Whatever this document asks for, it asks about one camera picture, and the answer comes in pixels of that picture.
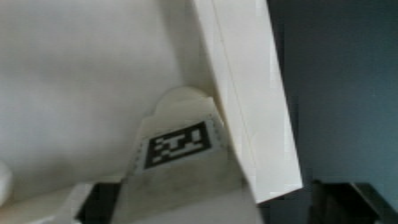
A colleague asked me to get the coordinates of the white table leg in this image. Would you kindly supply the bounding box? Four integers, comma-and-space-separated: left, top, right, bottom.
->
111, 87, 262, 224

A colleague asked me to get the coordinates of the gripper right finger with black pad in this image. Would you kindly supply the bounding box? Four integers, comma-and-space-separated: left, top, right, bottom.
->
307, 180, 398, 224

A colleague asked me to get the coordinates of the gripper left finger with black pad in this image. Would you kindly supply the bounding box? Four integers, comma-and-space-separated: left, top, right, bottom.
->
0, 181, 122, 224

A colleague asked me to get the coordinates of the white square table top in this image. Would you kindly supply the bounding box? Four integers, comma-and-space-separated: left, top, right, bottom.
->
0, 0, 301, 201

